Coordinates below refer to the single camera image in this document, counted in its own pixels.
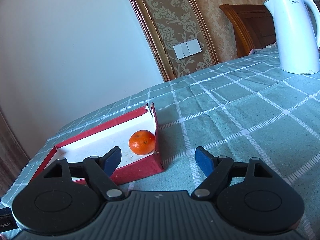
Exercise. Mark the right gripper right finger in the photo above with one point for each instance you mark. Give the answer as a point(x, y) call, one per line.
point(220, 171)

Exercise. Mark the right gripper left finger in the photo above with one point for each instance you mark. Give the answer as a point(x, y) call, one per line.
point(95, 170)

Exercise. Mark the large orange tangerine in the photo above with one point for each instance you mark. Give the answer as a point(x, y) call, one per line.
point(142, 142)

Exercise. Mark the red shallow cardboard box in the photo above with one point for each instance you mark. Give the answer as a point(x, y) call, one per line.
point(116, 132)

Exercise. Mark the patterned brown curtain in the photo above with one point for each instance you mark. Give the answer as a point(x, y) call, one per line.
point(12, 156)

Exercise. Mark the green plaid tablecloth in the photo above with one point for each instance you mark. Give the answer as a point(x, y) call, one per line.
point(247, 107)

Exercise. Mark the white electric kettle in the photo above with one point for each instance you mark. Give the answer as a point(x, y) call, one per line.
point(296, 24)

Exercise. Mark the brown wooden headboard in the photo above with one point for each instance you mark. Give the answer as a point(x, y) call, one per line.
point(252, 24)

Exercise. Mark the gold framed wallpaper panel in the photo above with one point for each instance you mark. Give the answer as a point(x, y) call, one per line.
point(167, 23)

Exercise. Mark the white wall switch panel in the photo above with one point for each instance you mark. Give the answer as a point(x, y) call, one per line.
point(187, 49)

